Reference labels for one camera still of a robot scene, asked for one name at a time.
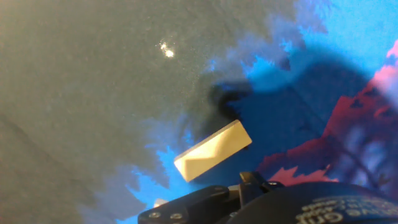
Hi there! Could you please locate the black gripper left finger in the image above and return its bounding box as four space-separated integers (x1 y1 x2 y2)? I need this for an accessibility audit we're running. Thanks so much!
138 185 240 224

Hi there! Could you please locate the blue landscape printed mat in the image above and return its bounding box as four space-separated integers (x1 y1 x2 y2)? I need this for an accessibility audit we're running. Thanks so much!
0 0 398 224

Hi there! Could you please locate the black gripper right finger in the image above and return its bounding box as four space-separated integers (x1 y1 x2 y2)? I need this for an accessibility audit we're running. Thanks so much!
239 171 284 208

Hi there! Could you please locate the wooden Jenga block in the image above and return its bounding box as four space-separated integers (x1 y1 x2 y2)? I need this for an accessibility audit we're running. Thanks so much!
173 119 253 183

